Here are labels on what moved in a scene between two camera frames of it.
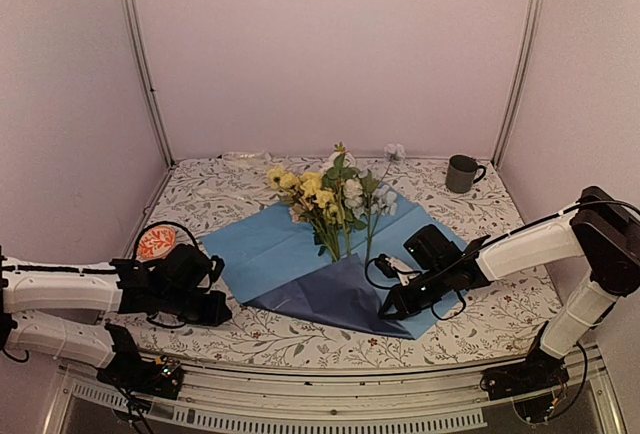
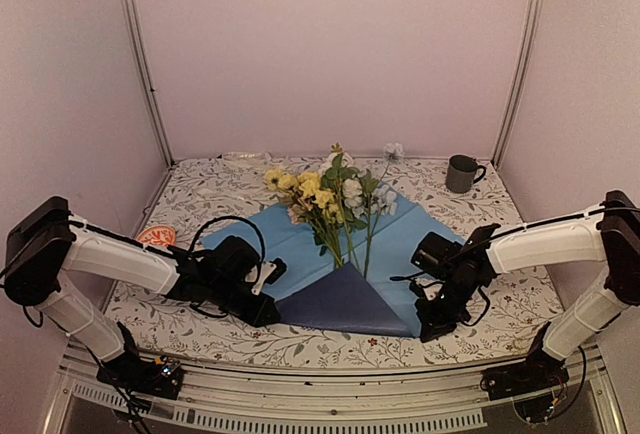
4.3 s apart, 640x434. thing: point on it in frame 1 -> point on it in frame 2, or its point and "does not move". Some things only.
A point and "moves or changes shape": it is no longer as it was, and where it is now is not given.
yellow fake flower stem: x=318 y=204 does not move
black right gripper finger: x=393 y=298 -> x=433 y=317
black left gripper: x=213 y=318 -> x=254 y=317
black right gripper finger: x=402 y=316 -> x=442 y=328
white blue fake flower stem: x=381 y=201 does not move
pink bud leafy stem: x=301 y=213 does not move
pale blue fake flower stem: x=393 y=152 does not move
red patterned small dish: x=156 y=243 does not move
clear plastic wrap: x=238 y=156 does not move
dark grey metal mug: x=462 y=172 does not move
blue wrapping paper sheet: x=271 y=261 moves or changes shape
